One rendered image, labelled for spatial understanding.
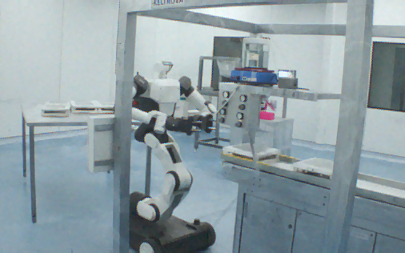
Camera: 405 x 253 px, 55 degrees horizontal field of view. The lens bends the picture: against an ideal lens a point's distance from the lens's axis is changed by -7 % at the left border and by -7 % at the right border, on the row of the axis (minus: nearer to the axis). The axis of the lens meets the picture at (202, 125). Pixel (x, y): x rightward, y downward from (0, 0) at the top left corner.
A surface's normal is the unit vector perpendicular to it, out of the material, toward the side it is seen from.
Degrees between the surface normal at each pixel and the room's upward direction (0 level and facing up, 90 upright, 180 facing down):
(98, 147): 90
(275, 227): 90
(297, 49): 90
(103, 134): 90
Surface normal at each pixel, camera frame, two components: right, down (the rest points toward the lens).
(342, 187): -0.69, 0.06
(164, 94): 0.72, 0.14
